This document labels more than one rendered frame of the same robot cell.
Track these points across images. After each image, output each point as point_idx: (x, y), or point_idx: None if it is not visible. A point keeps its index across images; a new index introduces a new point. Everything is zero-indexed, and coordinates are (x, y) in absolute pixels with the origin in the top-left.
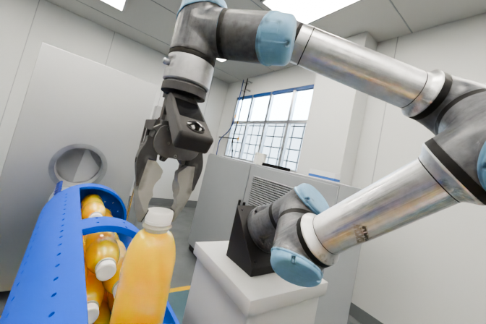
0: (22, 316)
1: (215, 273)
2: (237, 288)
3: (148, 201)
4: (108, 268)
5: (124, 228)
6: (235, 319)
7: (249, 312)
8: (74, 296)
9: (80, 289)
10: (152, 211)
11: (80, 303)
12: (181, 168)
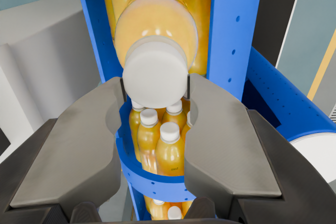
0: (243, 74)
1: (35, 118)
2: (7, 78)
3: (196, 86)
4: (168, 130)
5: (155, 179)
6: (25, 60)
7: (1, 44)
8: (218, 64)
9: (213, 71)
10: (178, 71)
11: (215, 48)
12: (91, 200)
